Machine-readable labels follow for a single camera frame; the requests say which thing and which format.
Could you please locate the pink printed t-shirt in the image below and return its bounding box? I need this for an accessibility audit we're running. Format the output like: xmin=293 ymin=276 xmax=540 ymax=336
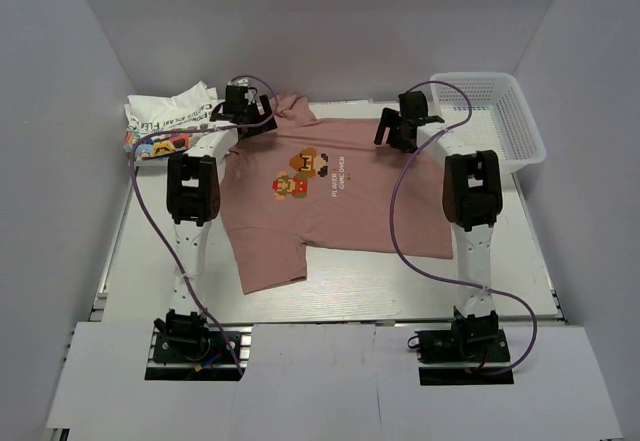
xmin=221 ymin=94 xmax=453 ymax=294

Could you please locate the white printed t-shirt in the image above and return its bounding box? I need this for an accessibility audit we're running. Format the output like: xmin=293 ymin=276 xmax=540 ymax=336
xmin=124 ymin=81 xmax=218 ymax=163

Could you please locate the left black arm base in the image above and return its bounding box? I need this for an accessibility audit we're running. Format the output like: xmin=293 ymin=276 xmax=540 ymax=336
xmin=145 ymin=310 xmax=250 ymax=382

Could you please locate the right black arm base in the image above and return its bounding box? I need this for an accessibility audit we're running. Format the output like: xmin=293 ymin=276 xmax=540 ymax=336
xmin=407 ymin=312 xmax=514 ymax=387

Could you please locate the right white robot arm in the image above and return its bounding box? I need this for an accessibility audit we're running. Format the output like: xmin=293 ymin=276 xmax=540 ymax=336
xmin=374 ymin=91 xmax=503 ymax=360

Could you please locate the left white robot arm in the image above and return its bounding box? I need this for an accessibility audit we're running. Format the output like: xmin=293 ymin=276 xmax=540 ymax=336
xmin=165 ymin=75 xmax=277 ymax=360

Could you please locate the white plastic mesh basket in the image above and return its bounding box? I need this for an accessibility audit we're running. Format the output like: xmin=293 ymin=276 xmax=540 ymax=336
xmin=431 ymin=72 xmax=546 ymax=173

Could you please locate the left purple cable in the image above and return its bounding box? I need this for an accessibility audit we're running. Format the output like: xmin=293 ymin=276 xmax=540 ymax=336
xmin=127 ymin=74 xmax=281 ymax=377

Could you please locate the purple cable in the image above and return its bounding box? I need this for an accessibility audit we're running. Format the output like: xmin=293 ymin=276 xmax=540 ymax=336
xmin=127 ymin=74 xmax=281 ymax=377
xmin=389 ymin=79 xmax=540 ymax=376

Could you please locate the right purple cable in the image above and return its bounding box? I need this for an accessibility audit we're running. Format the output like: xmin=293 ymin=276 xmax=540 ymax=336
xmin=389 ymin=79 xmax=540 ymax=376

